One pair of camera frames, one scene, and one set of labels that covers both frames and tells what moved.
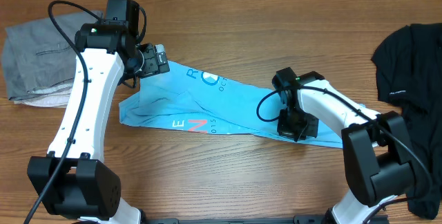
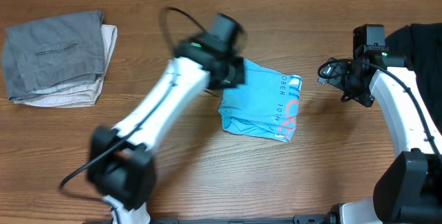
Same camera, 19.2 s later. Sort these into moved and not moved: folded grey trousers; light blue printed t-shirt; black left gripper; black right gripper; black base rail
Moved: black left gripper; light blue printed t-shirt; black right gripper
Not moved: black base rail; folded grey trousers
